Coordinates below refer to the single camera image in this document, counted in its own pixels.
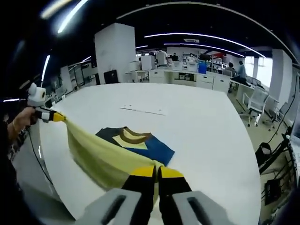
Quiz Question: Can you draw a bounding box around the blue plastic bin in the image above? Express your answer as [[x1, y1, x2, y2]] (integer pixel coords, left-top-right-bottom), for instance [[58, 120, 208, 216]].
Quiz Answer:
[[198, 61, 208, 75]]

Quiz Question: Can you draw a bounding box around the black cabinet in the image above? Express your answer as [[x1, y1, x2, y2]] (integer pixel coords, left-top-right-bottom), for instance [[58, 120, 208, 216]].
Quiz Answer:
[[103, 69, 118, 84]]

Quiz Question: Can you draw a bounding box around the white counter cabinet row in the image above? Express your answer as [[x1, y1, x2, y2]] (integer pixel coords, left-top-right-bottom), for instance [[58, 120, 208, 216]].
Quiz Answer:
[[125, 67, 232, 94]]

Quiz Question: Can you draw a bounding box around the white office chair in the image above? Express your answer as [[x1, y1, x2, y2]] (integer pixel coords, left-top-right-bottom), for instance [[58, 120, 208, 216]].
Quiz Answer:
[[239, 88, 270, 128]]

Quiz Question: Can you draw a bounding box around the yellow blue grey garment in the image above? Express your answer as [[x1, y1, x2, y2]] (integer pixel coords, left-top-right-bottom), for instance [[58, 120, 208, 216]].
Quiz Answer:
[[66, 115, 176, 208]]

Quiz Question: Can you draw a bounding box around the white appliance box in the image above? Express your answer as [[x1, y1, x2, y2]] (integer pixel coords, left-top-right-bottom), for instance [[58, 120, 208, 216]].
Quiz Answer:
[[140, 55, 156, 71]]

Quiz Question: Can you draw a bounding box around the black metal stand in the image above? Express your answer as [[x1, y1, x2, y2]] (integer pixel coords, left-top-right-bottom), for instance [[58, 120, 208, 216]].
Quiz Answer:
[[255, 133, 300, 207]]

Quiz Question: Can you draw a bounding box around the black cable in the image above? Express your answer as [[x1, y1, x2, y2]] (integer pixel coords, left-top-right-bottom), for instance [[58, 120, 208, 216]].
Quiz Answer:
[[26, 126, 57, 188]]

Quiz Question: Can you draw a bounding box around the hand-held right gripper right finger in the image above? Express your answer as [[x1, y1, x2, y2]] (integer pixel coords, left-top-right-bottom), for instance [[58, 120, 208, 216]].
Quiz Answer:
[[158, 166, 230, 225]]

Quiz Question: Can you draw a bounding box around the person's left hand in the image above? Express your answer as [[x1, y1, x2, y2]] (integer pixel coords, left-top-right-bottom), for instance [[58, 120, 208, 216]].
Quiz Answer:
[[14, 106, 38, 138]]

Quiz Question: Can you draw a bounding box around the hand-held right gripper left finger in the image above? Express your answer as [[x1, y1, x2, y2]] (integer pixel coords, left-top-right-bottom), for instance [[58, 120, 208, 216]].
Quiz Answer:
[[76, 165, 157, 225]]

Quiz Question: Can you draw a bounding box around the long ceiling light strip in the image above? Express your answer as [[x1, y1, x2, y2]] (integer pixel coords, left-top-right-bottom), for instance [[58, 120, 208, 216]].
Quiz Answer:
[[143, 33, 267, 59], [164, 43, 246, 58]]

